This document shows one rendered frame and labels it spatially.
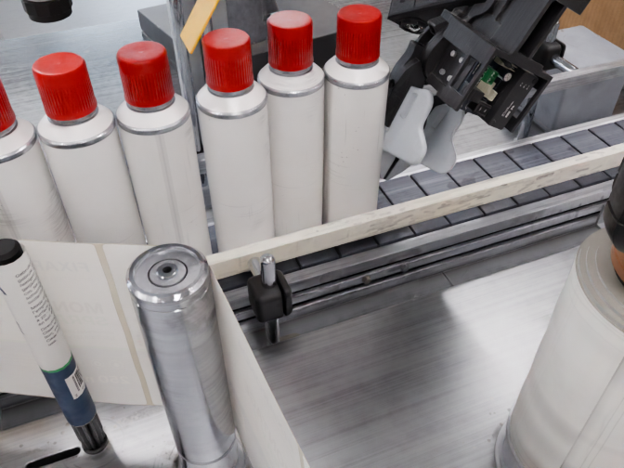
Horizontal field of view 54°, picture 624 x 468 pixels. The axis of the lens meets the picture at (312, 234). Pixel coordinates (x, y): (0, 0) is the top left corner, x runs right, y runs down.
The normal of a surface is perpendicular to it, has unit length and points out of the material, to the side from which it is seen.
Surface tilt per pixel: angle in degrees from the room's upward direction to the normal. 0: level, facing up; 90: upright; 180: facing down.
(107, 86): 0
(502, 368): 0
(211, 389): 90
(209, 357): 90
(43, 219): 90
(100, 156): 90
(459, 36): 60
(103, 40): 0
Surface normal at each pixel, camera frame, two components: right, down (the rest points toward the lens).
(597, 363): -0.82, 0.36
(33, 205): 0.75, 0.45
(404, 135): -0.83, -0.11
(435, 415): 0.00, -0.73
